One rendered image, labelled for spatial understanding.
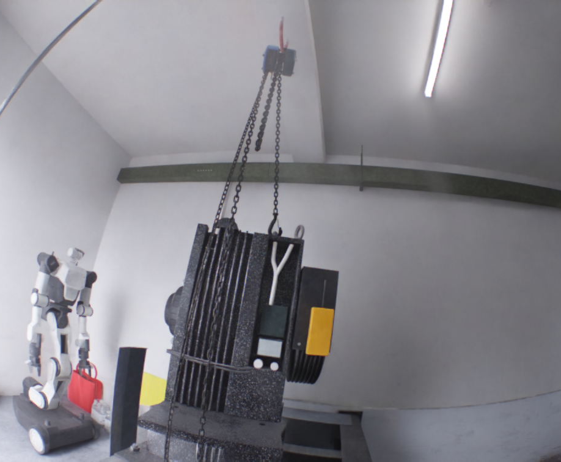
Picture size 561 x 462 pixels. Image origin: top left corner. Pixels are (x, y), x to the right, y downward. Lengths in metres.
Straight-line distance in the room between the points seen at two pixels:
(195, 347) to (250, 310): 0.25
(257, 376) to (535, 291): 2.49
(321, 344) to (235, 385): 0.35
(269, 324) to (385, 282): 1.35
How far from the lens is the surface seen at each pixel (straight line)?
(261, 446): 0.86
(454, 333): 2.37
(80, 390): 3.12
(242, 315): 1.02
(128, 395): 1.29
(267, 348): 1.05
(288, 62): 1.37
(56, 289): 2.17
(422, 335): 2.27
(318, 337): 0.94
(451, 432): 2.46
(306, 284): 0.97
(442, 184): 2.53
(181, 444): 1.10
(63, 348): 2.28
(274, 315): 1.06
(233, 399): 1.06
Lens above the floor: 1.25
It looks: 20 degrees up
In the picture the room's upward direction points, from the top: 9 degrees clockwise
